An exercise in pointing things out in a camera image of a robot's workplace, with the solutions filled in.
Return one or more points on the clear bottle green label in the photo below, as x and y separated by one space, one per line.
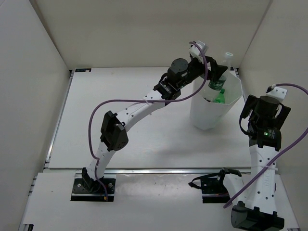
212 89

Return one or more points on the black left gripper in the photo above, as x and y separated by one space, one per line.
215 69

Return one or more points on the green plastic bottle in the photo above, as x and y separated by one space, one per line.
220 98

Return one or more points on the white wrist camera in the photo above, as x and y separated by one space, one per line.
197 50
276 93

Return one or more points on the white plastic bin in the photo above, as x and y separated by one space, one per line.
204 114

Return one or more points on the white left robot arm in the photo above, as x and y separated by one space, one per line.
115 126

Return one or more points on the aluminium table rail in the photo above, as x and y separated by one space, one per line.
142 171

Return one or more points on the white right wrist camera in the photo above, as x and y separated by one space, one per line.
276 93

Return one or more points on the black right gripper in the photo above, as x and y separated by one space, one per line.
250 106

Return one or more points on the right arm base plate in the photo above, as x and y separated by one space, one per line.
211 185

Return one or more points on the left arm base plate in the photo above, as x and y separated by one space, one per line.
81 193

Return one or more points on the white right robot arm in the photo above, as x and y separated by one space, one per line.
258 211

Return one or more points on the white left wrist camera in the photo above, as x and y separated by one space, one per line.
197 50

